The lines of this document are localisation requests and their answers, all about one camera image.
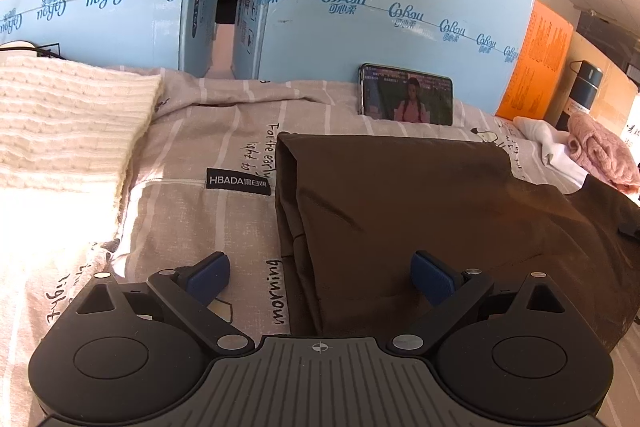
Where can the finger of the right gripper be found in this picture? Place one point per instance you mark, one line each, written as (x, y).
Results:
(629, 230)

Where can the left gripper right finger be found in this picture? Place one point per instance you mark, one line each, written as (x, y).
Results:
(454, 297)

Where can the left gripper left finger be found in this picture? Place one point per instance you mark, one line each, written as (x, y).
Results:
(185, 294)

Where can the brown garment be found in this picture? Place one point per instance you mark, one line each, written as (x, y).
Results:
(353, 209)

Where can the pink knitted sweater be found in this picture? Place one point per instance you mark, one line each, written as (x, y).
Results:
(602, 154)

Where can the white paper bag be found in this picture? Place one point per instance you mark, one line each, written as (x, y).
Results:
(631, 131)

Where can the white folded garment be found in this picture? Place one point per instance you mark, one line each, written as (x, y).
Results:
(553, 148)

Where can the striped cartoon bed sheet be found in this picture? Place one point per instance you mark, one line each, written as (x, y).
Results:
(172, 218)

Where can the brown cardboard box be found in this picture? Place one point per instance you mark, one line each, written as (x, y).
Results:
(616, 93)

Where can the dark blue vacuum bottle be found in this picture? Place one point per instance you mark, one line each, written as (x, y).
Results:
(585, 88)

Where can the orange cardboard box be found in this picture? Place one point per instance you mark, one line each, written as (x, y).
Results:
(539, 67)

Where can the cream knitted sweater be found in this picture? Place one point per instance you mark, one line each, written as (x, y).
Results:
(69, 127)

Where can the black smartphone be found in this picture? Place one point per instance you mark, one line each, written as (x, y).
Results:
(396, 94)

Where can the light blue carton right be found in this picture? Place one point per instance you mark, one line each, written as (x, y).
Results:
(474, 43)

